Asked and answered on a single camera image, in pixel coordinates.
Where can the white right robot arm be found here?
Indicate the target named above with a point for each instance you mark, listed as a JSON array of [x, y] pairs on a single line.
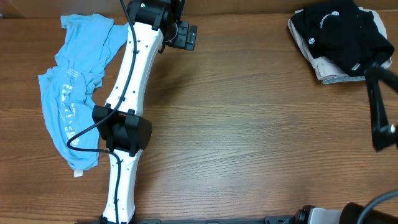
[[383, 136]]

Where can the light blue crumpled shirt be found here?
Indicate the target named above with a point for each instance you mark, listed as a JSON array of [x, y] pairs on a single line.
[[66, 90]]

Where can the black mesh shirt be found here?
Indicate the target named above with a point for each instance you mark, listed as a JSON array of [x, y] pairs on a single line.
[[342, 34]]

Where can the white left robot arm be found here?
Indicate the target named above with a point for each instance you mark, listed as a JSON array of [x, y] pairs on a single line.
[[151, 26]]

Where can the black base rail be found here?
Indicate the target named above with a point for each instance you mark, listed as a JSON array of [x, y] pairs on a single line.
[[286, 219]]

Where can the folded light blue garment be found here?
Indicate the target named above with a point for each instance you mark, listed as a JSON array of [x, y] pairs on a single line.
[[341, 78]]

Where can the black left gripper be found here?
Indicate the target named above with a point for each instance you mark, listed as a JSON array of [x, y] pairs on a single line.
[[186, 37]]

